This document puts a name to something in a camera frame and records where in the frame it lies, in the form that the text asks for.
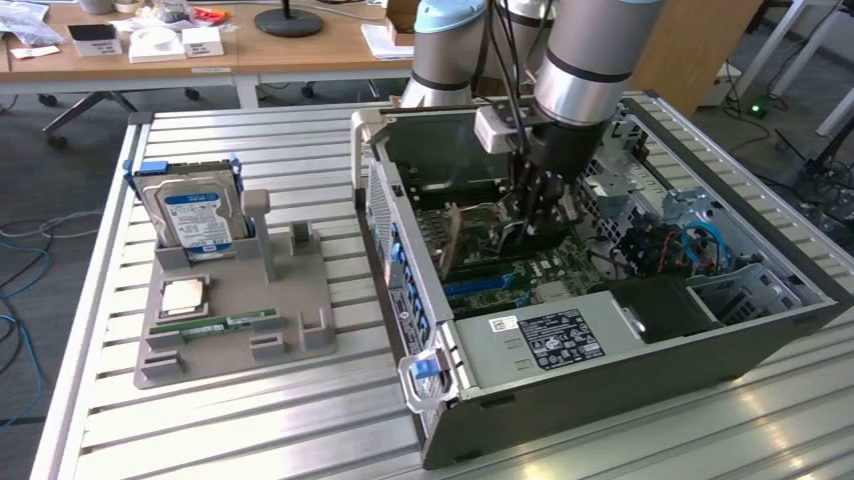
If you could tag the black floor stand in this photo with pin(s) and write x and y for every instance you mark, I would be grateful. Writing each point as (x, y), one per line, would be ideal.
(821, 165)

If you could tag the black round lamp base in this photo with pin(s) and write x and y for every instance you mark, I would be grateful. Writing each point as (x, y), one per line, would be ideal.
(287, 22)

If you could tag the grey plastic parts rack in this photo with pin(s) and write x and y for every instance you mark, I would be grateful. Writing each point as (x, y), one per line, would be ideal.
(234, 280)

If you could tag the cardboard box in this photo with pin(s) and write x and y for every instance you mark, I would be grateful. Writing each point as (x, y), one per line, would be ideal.
(401, 15)

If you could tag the red orange small item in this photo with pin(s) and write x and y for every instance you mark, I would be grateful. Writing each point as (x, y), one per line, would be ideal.
(210, 17)

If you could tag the green RAM stick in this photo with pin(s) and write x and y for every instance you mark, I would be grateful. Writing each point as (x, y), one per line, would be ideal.
(221, 320)

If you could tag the clear plastic bag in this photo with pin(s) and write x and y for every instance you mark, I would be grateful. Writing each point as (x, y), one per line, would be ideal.
(27, 22)

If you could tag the silver chipset heat sink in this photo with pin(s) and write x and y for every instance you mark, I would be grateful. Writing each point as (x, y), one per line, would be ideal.
(551, 293)

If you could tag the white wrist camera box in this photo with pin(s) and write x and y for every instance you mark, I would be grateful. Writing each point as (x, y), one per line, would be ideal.
(497, 132)

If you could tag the dark grey PC case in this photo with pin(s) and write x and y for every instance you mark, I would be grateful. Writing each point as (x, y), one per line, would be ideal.
(601, 400)

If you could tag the paper tag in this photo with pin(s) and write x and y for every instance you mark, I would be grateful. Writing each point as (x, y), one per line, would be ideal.
(34, 52)

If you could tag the black plastic fan duct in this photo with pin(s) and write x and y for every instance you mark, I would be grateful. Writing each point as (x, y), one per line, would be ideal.
(661, 310)

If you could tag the white desk frame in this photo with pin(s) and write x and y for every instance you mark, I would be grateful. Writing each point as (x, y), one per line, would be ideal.
(762, 50)

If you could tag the blue case latch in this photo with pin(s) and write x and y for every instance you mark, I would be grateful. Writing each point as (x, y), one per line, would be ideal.
(422, 371)

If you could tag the white paper stack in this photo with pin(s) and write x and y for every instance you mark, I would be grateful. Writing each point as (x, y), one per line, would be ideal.
(383, 47)

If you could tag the beige tape roll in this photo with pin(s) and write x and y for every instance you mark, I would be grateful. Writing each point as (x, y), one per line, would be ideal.
(128, 5)

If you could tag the white round holder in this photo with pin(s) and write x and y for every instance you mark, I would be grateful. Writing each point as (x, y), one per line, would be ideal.
(157, 50)

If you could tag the wooden cabinet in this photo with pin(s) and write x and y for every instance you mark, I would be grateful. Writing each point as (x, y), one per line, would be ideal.
(701, 50)

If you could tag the grey cup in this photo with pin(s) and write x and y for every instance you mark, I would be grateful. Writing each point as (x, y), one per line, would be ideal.
(98, 6)

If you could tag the silver disk bay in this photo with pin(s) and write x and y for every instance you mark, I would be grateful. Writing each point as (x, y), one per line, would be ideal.
(754, 295)

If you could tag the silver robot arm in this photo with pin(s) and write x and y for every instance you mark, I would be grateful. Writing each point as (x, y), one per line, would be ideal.
(581, 60)

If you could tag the power strip with green light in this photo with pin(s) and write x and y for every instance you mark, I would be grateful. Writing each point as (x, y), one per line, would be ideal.
(757, 110)

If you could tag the plain white box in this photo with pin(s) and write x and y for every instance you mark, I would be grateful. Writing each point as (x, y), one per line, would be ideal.
(201, 45)

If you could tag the silver CPU chip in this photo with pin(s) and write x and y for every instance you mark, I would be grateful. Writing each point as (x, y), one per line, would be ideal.
(182, 297)

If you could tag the white box with black lid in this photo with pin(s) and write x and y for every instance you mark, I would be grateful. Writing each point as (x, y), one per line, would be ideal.
(96, 47)

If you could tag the green motherboard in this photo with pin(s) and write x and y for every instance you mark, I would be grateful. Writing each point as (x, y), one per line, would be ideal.
(534, 270)

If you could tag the hard disk with blue carrier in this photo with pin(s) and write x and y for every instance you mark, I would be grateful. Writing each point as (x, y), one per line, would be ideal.
(194, 215)

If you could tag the wooden desk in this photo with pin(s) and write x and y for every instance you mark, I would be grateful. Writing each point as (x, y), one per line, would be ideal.
(301, 55)

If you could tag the perforated silver disk cage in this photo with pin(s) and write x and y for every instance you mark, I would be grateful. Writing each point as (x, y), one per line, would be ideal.
(621, 200)

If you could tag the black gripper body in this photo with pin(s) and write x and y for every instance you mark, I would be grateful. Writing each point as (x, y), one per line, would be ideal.
(563, 150)

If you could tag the grey power supply unit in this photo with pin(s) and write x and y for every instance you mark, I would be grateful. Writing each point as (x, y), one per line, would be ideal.
(494, 350)

